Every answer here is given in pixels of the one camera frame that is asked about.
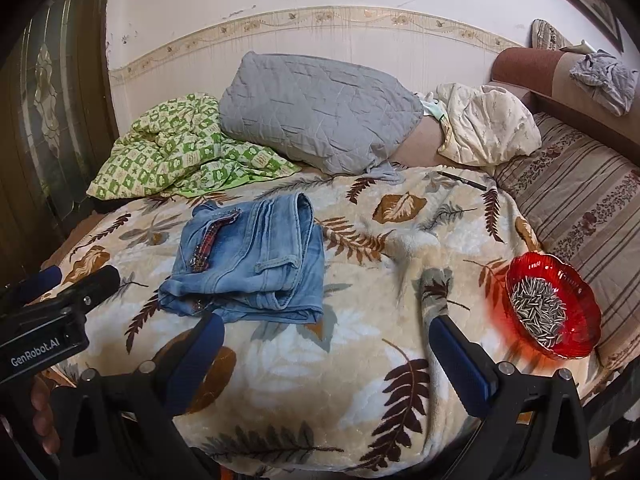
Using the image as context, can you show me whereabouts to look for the dark wooden glass door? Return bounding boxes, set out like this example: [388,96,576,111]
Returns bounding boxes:
[0,0,118,271]

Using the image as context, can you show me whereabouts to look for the striped floral sofa cushion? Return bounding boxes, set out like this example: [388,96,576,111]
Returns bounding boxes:
[492,112,640,368]

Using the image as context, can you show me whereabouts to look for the crumpled grey cloth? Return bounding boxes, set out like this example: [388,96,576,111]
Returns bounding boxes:
[570,50,640,117]

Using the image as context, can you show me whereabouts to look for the patterned throw pillow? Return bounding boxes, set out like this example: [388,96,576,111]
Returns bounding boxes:
[530,19,576,52]

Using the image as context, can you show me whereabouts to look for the black pen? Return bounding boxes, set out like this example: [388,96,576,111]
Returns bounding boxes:
[437,170,488,191]

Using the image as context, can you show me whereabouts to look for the green patterned blanket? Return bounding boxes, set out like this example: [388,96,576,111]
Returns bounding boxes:
[86,92,303,200]

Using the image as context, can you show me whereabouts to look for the grey quilted pillow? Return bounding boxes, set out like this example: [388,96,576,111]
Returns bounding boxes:
[218,52,425,183]

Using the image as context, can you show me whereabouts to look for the green white cloth piece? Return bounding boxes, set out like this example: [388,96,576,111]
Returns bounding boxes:
[417,91,448,123]

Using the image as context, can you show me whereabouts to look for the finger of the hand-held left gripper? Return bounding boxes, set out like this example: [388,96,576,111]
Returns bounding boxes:
[30,265,122,313]
[0,266,63,306]

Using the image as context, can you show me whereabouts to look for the heap of sunflower seeds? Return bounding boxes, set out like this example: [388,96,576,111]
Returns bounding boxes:
[510,277,568,351]

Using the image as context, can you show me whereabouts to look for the leaf print fleece blanket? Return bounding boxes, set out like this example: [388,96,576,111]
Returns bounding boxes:
[40,162,601,478]

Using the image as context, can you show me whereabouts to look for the person's left hand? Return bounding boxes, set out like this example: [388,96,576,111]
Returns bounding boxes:
[31,377,61,453]

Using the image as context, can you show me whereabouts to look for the red glass bowl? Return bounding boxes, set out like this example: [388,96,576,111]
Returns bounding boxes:
[505,253,602,359]

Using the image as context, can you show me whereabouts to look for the blue denim pants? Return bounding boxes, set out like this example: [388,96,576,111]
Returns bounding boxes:
[159,191,326,325]

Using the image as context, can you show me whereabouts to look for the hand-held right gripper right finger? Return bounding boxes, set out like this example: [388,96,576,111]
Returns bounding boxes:
[429,316,592,480]

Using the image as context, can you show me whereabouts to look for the cream floral pillow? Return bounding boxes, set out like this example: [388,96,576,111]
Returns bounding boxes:
[436,82,543,167]

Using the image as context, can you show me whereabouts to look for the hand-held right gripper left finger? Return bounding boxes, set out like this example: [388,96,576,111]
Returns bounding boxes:
[50,311,226,480]

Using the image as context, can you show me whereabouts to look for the brown sofa armrest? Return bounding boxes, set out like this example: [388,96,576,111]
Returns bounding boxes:
[487,47,640,163]

